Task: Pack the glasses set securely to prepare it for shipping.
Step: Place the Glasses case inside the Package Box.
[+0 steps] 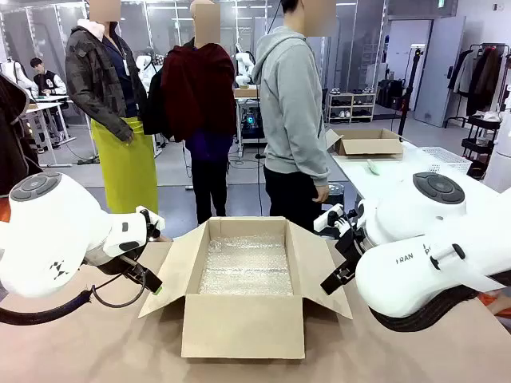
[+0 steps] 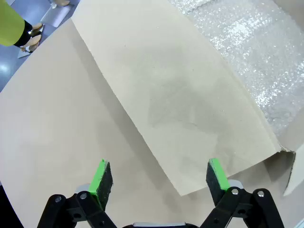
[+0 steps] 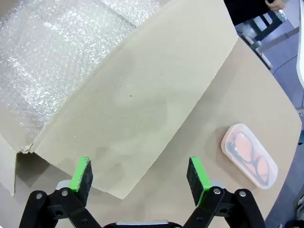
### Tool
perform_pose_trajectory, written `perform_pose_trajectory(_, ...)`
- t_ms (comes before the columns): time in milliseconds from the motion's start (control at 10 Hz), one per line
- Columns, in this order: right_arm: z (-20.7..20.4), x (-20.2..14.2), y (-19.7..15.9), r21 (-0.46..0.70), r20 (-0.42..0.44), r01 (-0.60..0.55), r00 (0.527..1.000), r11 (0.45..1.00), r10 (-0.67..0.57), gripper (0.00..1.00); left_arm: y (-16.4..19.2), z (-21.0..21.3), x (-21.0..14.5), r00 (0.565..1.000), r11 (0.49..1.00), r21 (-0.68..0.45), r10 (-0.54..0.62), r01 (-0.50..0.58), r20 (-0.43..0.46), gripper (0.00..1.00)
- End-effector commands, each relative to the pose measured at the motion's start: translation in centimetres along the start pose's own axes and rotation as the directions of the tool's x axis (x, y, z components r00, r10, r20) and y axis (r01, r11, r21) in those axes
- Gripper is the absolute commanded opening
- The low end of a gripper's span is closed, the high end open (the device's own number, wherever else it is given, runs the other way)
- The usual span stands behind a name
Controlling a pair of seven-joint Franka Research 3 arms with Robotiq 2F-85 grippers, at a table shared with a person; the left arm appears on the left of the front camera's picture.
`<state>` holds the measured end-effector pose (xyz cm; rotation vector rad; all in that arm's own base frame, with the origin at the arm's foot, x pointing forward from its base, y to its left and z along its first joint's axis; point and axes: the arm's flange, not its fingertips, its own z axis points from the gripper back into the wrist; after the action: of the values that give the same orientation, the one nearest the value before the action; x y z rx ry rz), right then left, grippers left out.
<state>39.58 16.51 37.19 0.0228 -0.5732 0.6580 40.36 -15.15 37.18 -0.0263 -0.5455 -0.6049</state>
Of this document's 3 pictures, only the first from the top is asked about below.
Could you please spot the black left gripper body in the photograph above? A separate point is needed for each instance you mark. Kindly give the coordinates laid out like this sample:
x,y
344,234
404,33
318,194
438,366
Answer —
x,y
112,265

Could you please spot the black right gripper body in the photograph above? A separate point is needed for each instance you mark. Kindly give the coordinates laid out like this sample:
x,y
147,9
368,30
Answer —
x,y
353,247

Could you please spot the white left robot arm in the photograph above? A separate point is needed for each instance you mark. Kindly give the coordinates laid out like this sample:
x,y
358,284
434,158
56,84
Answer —
x,y
52,231

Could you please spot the person's right forearm grey sleeve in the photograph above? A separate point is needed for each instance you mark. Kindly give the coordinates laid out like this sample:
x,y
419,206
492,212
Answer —
x,y
319,159

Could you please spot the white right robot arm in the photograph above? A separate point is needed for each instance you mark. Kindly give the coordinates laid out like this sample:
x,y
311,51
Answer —
x,y
423,255

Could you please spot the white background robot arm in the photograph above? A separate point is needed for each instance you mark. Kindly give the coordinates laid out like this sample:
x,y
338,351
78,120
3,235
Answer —
x,y
243,65

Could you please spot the person's right hand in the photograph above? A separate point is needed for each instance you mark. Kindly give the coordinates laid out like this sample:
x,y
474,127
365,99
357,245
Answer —
x,y
321,194

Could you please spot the white side table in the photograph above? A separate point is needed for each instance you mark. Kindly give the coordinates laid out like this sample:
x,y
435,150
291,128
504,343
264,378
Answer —
x,y
383,179

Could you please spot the clear bubble wrap sheet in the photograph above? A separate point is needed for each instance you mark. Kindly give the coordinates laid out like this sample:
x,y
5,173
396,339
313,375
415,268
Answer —
x,y
245,267

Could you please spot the small open cardboard box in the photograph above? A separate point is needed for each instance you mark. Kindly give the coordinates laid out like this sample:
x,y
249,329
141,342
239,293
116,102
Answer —
x,y
367,147

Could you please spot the open brown cardboard box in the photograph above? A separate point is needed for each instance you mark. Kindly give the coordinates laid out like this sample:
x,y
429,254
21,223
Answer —
x,y
243,327

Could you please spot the white plastic basket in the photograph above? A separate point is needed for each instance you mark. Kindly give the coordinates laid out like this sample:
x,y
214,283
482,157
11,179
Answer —
x,y
445,157

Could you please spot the white shoe rack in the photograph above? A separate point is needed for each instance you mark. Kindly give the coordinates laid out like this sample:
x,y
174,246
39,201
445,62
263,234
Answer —
x,y
351,107

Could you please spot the person in grey hoodie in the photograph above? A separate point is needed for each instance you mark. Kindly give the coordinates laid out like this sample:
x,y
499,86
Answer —
x,y
291,103

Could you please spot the bystander in jeans orange slippers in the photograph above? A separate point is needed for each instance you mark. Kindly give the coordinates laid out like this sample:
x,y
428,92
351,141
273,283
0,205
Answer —
x,y
499,305

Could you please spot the computer case with lit fan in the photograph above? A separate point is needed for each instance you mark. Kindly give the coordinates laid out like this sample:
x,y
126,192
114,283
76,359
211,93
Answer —
x,y
251,119

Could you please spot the white office desk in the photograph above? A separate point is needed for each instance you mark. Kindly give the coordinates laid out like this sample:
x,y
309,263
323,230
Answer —
x,y
44,115

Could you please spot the mannequin camo jacket yellow skirt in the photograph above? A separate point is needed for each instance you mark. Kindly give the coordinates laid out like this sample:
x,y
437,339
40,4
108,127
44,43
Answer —
x,y
112,99

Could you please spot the figure in dark coat orange trousers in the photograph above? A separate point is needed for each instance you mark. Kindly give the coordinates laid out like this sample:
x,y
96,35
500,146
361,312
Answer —
x,y
14,131

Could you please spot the black rolling cart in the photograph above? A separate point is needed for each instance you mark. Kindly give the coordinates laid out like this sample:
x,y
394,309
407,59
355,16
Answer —
x,y
481,135

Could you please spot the mannequin with dark red cloak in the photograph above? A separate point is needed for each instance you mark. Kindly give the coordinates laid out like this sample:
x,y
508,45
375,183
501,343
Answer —
x,y
199,99

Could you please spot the flat cardboard box on bench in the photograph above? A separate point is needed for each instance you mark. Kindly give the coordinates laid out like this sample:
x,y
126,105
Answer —
x,y
245,93

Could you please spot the seated person in varsity jacket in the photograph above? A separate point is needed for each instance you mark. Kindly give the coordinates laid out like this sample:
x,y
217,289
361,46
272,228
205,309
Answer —
x,y
48,81

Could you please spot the grey door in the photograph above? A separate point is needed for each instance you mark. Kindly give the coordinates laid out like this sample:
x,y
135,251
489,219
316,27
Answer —
x,y
439,72

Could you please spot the black clothing rack with coats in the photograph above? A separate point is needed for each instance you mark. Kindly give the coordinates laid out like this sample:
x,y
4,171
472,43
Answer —
x,y
479,76

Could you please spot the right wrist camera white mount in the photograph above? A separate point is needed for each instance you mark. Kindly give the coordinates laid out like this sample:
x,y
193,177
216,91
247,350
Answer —
x,y
329,218

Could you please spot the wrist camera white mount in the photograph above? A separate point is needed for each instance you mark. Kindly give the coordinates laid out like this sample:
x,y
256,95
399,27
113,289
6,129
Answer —
x,y
155,224
329,218

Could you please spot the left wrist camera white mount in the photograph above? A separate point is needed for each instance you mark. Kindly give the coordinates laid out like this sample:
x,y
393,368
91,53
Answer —
x,y
155,224

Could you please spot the black camera stand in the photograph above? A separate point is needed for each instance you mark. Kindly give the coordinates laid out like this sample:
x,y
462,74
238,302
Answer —
x,y
411,88

